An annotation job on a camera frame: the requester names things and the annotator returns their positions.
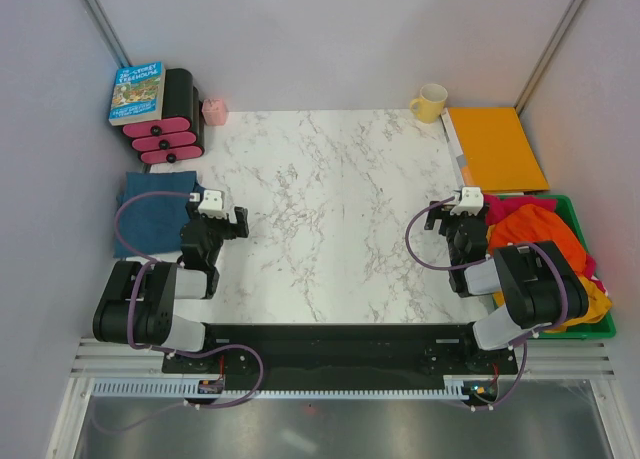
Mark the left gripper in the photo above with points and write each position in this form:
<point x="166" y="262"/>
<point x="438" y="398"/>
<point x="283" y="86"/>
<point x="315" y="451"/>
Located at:
<point x="225" y="222"/>

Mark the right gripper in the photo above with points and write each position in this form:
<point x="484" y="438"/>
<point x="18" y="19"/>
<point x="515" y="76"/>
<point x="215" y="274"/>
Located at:
<point x="439" y="213"/>

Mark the blue t shirt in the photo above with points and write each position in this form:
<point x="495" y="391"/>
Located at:
<point x="152" y="225"/>

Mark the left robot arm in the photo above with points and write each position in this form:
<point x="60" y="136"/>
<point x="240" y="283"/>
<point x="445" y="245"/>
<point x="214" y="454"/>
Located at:
<point x="137" y="304"/>

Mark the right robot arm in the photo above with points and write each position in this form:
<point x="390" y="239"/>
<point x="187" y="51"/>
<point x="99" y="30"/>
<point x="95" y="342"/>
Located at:
<point x="522" y="253"/>

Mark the magenta t shirt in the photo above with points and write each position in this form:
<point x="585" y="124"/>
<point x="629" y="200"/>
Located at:
<point x="501" y="208"/>

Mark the white board under folder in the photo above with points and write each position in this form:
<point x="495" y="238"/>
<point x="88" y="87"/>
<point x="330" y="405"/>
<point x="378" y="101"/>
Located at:
<point x="460" y="165"/>

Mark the orange folder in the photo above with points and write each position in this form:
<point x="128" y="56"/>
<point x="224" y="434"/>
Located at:
<point x="497" y="150"/>

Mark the orange t shirt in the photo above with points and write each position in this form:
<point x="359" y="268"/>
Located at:
<point x="532" y="223"/>

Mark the black pink organizer rack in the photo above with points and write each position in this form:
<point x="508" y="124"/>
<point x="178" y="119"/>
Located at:
<point x="179" y="134"/>

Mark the yellow mug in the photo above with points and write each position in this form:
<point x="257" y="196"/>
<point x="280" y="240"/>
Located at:
<point x="429" y="103"/>

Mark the small pink box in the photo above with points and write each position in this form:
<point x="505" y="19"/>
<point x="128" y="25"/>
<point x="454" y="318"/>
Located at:
<point x="214" y="112"/>

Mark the blue treehouse book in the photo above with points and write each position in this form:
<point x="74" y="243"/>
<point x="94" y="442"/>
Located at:
<point x="137" y="94"/>

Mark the yellow t shirt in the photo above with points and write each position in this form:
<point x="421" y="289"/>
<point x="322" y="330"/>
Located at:
<point x="600" y="299"/>

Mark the green plastic bin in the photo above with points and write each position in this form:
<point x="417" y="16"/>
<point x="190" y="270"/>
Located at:
<point x="605" y="328"/>

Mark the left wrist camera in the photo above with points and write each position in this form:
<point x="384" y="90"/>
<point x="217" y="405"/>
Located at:
<point x="209" y="203"/>

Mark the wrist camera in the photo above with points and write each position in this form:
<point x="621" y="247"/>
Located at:
<point x="209" y="203"/>
<point x="469" y="200"/>

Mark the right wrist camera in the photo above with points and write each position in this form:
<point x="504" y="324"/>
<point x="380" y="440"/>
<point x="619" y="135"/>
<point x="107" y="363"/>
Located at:
<point x="469" y="200"/>

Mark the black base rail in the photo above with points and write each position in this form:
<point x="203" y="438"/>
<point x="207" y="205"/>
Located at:
<point x="343" y="356"/>

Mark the white slotted cable duct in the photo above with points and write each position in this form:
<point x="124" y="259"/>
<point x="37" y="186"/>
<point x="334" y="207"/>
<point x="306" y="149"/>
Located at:
<point x="194" y="388"/>

